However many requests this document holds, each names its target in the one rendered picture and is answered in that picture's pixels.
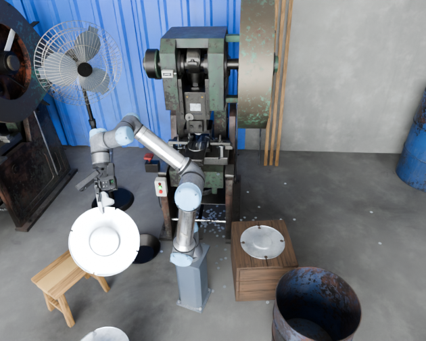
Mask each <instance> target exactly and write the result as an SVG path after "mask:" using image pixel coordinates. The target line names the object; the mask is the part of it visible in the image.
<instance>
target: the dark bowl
mask: <svg viewBox="0 0 426 341"><path fill-rule="evenodd" d="M139 237H140V244H139V250H136V252H137V255H136V257H135V259H134V261H133V262H132V264H142V263H146V262H149V261H150V260H152V259H153V258H155V257H156V256H157V255H158V253H159V251H160V248H161V244H160V241H159V239H158V238H157V237H156V236H154V235H151V234H147V233H143V234H139Z"/></svg>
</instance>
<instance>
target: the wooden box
mask: <svg viewBox="0 0 426 341"><path fill-rule="evenodd" d="M261 225H264V226H268V227H272V228H273V229H276V230H277V231H278V232H279V233H280V234H281V235H282V236H283V238H284V240H280V242H283V241H285V248H284V250H283V251H282V253H280V255H278V256H276V257H274V258H270V259H267V258H268V257H267V256H264V258H265V259H259V258H255V257H253V256H250V255H249V254H248V253H247V252H245V250H244V249H243V248H242V246H241V243H242V244H244V243H245V242H241V235H242V233H243V232H244V231H245V230H246V229H248V228H250V227H253V226H258V228H259V229H261V227H260V226H261ZM231 263H232V270H233V282H234V289H235V301H239V302H241V301H255V300H275V288H276V286H277V283H278V281H279V280H280V278H281V277H282V276H283V275H284V274H285V273H286V272H288V271H290V270H292V269H294V268H297V267H298V266H299V265H298V261H297V258H296V256H295V252H294V250H293V246H292V243H291V240H290V237H289V233H288V230H287V227H286V224H285V221H284V220H271V221H245V222H244V221H240V222H231Z"/></svg>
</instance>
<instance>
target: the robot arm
mask: <svg viewBox="0 0 426 341"><path fill-rule="evenodd" d="M89 136H90V139H89V141H90V145H91V159H92V165H93V168H94V169H96V170H95V171H94V172H92V173H91V174H90V175H89V176H88V177H86V178H85V179H83V180H82V181H81V182H79V183H78V184H77V185H76V186H75V188H77V190H78V191H84V190H86V188H88V186H90V185H91V184H92V183H94V186H95V194H96V198H97V204H98V207H99V211H100V213H101V214H103V207H104V206H111V205H113V204H114V200H113V199H111V198H109V197H108V194H107V193H106V192H105V191H108V192H110V191H114V190H118V186H117V179H116V177H115V172H114V168H115V166H114V163H110V150H109V149H111V148H114V147H119V146H122V145H127V144H129V143H132V142H133V140H134V138H135V139H136V140H137V141H138V142H140V143H141V144H143V145H144V146H145V147H146V148H148V149H149V150H151V151H152V152H153V153H154V154H155V155H157V156H158V157H160V158H161V159H163V161H165V162H166V163H168V164H169V165H171V167H172V168H174V169H175V170H176V173H177V174H178V175H180V176H181V180H180V183H179V186H178V188H177V189H176V192H175V197H174V199H175V202H176V206H177V207H178V208H179V217H178V225H177V233H176V237H175V238H174V240H173V247H172V254H171V255H170V259H171V261H172V262H173V263H174V264H175V265H178V266H180V267H186V266H189V265H190V264H191V263H193V262H195V261H197V260H199V259H200V258H201V257H202V254H203V249H202V246H201V244H200V243H199V232H198V229H199V228H198V225H197V223H196V222H195V218H196V212H197V210H198V209H199V208H200V206H201V200H202V193H203V190H204V185H205V182H206V179H205V176H204V173H203V171H202V170H201V168H200V167H199V166H198V165H197V164H196V163H195V162H194V161H192V159H190V158H189V157H187V158H186V157H184V156H183V155H182V154H180V153H179V152H178V151H176V150H175V149H174V148H173V147H171V146H170V145H168V144H167V143H166V142H165V141H164V140H162V139H161V138H160V137H158V136H157V135H156V134H155V133H153V132H152V131H150V130H149V129H148V128H147V127H146V126H144V125H143V124H142V123H141V119H140V118H139V116H138V115H137V114H135V113H133V112H130V113H128V114H126V115H125V116H124V117H123V118H122V120H121V121H120V122H119V123H118V124H117V125H116V127H115V128H114V129H113V130H111V131H107V130H106V129H103V128H98V129H92V130H90V132H89ZM97 169H98V170H97Z"/></svg>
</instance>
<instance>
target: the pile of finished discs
mask: <svg viewBox="0 0 426 341"><path fill-rule="evenodd" d="M260 227H261V229H259V228H258V226H253V227H250V228H248V229H246V230H245V231H244V232H243V233H242V235H241V242H245V243H244V244H242V243H241V246H242V248H243V249H244V250H245V252H247V253H248V254H249V255H250V256H253V257H255V258H259V259H265V258H264V256H267V257H268V258H267V259H270V258H274V257H276V256H278V255H280V253H282V251H283V250H284V248H285V241H283V242H280V240H284V238H283V236H282V235H281V234H280V233H279V232H278V231H277V230H276V229H273V228H272V227H268V226H264V225H261V226H260Z"/></svg>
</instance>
